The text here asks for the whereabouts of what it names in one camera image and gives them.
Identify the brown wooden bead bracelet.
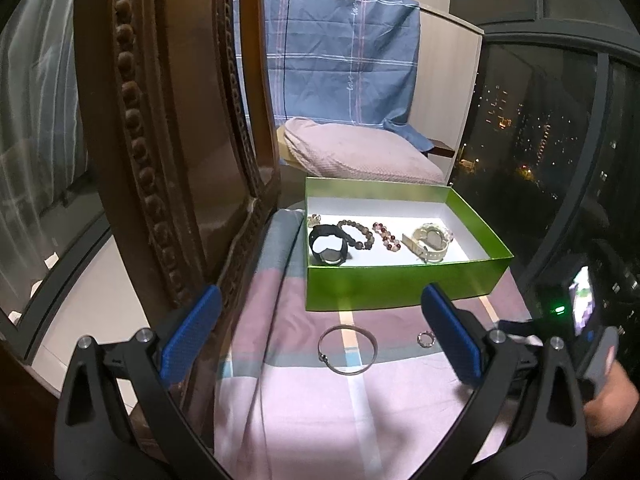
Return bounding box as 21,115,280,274
335,219,377,252

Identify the red and jade bead bracelet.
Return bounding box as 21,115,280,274
371,221,403,254

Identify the green cardboard box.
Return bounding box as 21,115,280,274
305,178,513,312

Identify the carved wooden chair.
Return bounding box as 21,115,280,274
71,0,282,451

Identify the rhinestone ring brooch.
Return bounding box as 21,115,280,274
416,330,436,349

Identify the wooden armchair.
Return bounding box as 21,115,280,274
428,139,456,158

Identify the pink cushion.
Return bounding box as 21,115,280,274
277,117,445,185

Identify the person's right hand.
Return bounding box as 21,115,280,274
584,361,639,438

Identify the black wristband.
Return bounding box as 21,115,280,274
308,224,350,266

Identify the blue plaid cloth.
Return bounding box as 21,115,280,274
264,0,434,152

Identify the cream white wristwatch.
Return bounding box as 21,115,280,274
401,223,454,263

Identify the silver bangle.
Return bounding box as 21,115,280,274
317,324,378,377

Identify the pink striped bed sheet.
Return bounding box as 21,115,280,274
211,206,534,480

